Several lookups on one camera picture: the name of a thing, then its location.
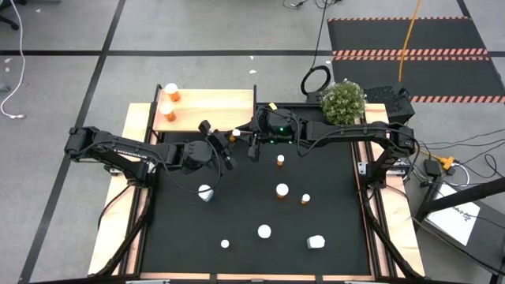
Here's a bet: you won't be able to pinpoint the black table border frame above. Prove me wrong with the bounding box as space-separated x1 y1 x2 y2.
133 102 383 279

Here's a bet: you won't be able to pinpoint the white Melatonin supplement bottle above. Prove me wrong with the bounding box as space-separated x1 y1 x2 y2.
197 184 215 203

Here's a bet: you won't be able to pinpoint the green potted plant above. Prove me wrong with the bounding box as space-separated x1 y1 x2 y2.
319 80 367 127

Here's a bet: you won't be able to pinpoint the black side cart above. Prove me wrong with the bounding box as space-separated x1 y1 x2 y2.
413 176 505 277

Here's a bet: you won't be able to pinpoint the black striped-edge anti-fatigue mat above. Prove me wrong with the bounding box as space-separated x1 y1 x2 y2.
326 16 505 104

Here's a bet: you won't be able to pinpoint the black hanging cable with coil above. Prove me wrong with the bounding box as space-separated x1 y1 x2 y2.
299 0 333 97

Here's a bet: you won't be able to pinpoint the white cable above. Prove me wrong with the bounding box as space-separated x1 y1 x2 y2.
0 0 27 120

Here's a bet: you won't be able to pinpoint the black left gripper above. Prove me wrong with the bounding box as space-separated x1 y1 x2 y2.
198 119 239 171

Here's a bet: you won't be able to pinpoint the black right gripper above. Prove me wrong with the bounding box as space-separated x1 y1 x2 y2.
236 112 264 163

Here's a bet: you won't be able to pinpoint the black perforated computer tower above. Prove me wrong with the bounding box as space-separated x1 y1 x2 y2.
362 85 416 125

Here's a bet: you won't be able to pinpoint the black office chair base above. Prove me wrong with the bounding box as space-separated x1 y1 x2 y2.
0 0 27 32

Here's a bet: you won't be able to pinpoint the yellow hanging cable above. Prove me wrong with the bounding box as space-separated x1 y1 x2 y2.
397 0 423 83

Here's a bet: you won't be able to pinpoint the black loose cables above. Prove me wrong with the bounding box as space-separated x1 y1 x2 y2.
282 0 342 11

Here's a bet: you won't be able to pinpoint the white paper sheet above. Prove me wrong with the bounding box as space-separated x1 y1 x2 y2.
426 183 481 247

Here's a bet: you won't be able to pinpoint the light wooden shelf board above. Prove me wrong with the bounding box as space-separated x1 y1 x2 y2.
152 88 255 134

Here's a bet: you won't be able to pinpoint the black power brick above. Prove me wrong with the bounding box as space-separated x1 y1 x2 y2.
424 159 443 178

